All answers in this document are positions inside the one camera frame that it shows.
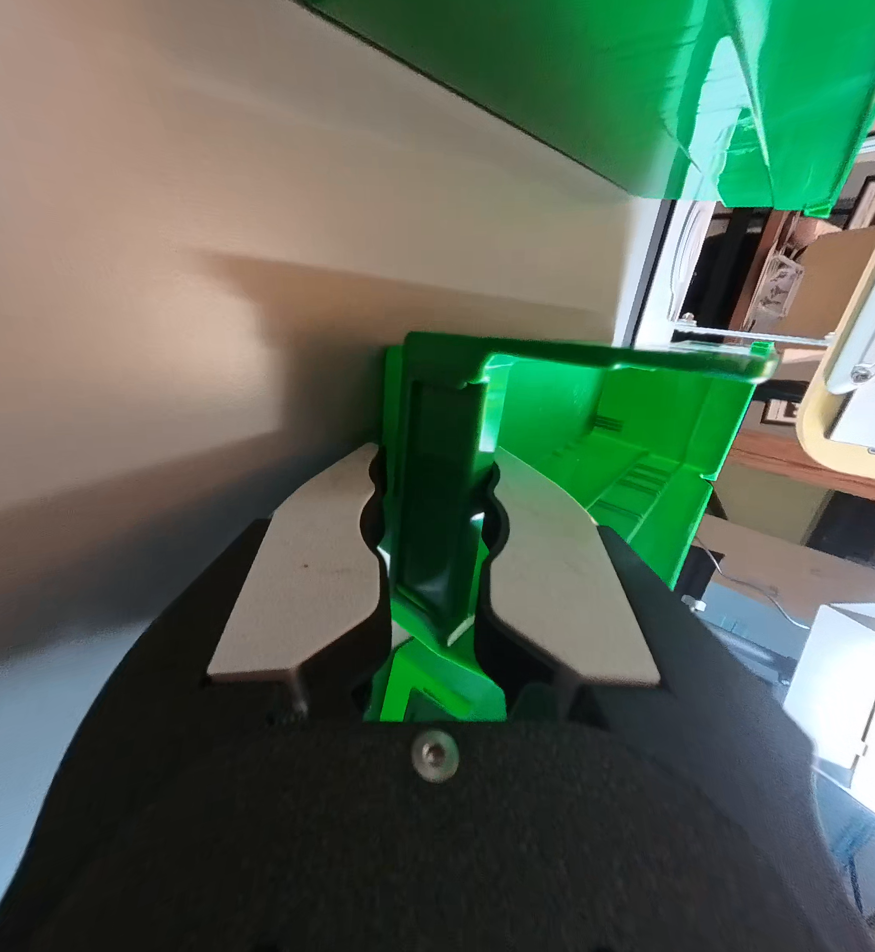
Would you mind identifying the wooden clipboard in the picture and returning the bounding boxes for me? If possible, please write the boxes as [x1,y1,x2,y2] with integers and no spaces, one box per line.
[795,223,875,477]

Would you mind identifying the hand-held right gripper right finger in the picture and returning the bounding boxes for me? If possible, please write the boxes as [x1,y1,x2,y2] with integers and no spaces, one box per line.
[475,446,663,689]

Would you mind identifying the long wooden table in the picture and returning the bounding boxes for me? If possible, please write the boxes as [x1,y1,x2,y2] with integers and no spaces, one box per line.
[720,431,875,507]

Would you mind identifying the light grey desk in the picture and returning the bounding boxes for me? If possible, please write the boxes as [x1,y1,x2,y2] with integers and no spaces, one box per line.
[0,0,677,946]

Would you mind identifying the white display stand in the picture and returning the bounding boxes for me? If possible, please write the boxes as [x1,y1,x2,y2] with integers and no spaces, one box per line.
[664,199,875,397]

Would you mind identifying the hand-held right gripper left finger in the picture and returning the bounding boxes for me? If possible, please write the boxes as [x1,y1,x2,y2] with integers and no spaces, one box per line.
[205,442,395,711]

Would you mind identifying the brown cardboard box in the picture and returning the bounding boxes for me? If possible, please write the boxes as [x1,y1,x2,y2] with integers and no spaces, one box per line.
[795,227,875,336]

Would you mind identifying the grey tape strip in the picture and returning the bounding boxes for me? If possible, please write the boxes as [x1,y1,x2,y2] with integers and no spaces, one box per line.
[642,199,675,345]

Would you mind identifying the white plywood box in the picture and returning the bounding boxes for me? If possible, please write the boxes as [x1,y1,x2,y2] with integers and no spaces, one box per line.
[783,602,875,791]

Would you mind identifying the green plastic bin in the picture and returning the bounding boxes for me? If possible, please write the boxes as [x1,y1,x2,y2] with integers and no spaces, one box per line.
[363,331,778,724]
[295,0,875,219]

